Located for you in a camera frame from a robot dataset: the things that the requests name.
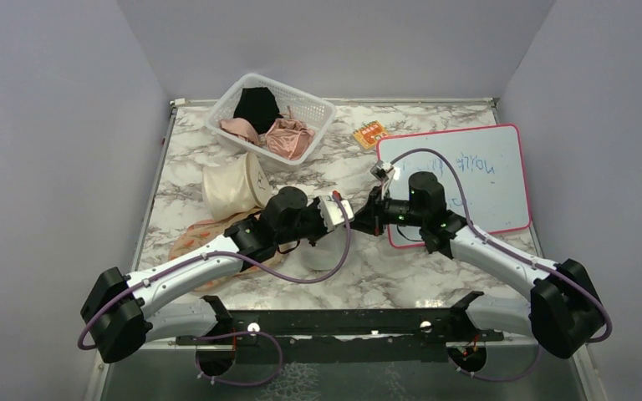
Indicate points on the white plastic basket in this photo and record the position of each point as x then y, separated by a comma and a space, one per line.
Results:
318, 114

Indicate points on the orange card pack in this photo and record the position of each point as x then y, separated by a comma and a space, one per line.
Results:
370, 134

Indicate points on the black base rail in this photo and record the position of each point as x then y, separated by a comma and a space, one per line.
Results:
339, 336

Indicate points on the beige bra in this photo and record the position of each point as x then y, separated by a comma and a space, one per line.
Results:
242, 129

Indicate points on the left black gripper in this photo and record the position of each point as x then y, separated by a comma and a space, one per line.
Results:
316, 208

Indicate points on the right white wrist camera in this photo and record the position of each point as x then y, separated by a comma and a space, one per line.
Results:
383, 172

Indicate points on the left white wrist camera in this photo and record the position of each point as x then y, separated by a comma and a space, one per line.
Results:
335, 211

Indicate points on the cream cylindrical laundry bag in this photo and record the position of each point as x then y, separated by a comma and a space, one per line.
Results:
234, 188

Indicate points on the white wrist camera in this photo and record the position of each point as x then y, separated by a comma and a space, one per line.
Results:
335, 211
383, 172

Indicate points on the pink framed whiteboard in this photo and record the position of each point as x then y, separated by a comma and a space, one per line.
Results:
488, 161

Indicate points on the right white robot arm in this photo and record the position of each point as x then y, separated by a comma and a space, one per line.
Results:
559, 308

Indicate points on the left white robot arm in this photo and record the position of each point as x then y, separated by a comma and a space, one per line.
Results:
124, 311

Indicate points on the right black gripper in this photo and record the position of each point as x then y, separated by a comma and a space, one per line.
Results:
371, 219

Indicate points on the floral orange laundry bag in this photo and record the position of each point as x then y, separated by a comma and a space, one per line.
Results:
202, 233

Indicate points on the black garment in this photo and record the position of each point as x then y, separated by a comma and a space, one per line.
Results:
258, 106

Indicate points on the pink satin bra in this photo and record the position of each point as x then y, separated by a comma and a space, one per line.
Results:
289, 138

